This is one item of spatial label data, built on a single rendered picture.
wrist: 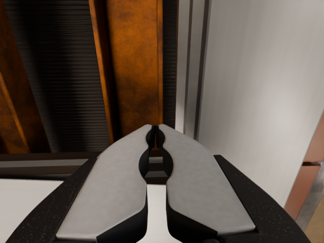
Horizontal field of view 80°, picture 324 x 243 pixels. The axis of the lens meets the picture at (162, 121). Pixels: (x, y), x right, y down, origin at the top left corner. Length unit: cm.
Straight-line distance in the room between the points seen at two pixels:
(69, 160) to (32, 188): 3
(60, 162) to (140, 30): 19
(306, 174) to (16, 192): 27
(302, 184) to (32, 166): 27
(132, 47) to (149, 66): 3
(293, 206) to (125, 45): 29
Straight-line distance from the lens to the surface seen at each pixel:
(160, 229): 22
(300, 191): 27
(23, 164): 22
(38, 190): 20
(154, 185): 17
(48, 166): 21
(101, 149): 53
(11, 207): 23
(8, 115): 40
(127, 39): 29
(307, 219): 63
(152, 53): 29
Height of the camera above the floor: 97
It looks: 63 degrees down
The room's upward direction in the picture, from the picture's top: 175 degrees clockwise
